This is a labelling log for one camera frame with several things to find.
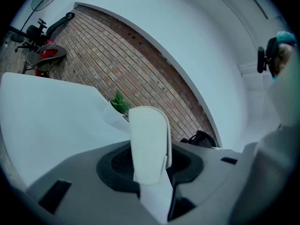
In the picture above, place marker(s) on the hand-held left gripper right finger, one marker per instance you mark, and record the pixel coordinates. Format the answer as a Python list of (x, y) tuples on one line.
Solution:
[(206, 184)]

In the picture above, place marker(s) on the brown wicker chair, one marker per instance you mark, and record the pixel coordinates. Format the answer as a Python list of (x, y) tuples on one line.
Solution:
[(47, 55)]

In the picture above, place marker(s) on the green plant in white pot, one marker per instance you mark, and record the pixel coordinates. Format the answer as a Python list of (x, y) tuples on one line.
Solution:
[(117, 107)]

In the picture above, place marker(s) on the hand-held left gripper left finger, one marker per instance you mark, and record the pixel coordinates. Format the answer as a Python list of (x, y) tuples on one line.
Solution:
[(82, 196)]

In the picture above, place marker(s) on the person's head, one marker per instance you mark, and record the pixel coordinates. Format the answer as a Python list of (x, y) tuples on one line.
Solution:
[(284, 57)]

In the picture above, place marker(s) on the red bag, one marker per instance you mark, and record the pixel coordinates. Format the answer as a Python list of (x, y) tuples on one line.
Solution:
[(48, 53)]

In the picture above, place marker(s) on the black head camera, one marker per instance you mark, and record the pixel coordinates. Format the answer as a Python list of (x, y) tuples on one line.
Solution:
[(263, 57)]

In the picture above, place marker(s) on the white rectangular object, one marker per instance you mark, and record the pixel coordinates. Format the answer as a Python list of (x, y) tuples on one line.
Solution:
[(148, 144)]

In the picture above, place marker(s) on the person in white coat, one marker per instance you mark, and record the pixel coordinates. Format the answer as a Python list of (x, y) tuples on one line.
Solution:
[(276, 160)]

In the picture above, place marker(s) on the tall black office chair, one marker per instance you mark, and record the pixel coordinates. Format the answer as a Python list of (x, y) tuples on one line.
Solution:
[(201, 139)]

